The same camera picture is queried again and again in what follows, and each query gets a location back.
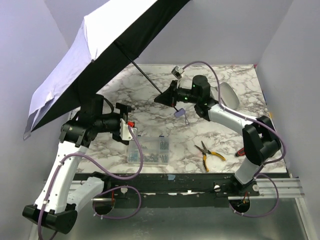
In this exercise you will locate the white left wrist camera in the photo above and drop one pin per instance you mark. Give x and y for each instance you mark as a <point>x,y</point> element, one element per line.
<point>127,130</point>

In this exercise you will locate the yellow handled pliers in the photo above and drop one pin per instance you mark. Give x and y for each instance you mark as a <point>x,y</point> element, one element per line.
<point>206,152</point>

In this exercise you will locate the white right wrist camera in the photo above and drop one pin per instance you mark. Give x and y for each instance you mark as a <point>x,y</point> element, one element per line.
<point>178,73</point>

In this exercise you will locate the aluminium front rail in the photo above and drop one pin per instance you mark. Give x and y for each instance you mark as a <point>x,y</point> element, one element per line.
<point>282,188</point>

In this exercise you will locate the blue tape piece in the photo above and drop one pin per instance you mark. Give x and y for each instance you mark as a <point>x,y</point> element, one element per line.
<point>171,177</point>

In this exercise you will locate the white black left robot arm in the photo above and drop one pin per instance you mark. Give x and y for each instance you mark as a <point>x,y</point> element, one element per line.
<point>57,208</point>

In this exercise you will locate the beige umbrella case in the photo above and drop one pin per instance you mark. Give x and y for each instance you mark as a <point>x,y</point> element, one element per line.
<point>228,96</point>

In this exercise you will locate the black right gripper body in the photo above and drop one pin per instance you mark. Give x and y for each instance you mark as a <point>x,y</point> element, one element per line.
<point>172,93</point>

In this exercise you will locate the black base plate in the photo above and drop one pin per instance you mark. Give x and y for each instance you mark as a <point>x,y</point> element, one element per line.
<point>124,193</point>

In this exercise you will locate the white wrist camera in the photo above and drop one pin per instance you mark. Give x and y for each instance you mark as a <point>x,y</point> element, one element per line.
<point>178,73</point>
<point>127,130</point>

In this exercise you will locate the clear plastic screw box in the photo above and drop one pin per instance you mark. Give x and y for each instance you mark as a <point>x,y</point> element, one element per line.
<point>156,150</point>

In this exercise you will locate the lilac umbrella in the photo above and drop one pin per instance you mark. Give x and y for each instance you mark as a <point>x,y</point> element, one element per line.
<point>107,40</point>

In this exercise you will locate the red black screwdriver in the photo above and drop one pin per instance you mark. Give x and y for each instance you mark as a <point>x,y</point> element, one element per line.
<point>240,153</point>

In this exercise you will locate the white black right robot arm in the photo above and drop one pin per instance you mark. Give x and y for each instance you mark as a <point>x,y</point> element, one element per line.
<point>260,142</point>

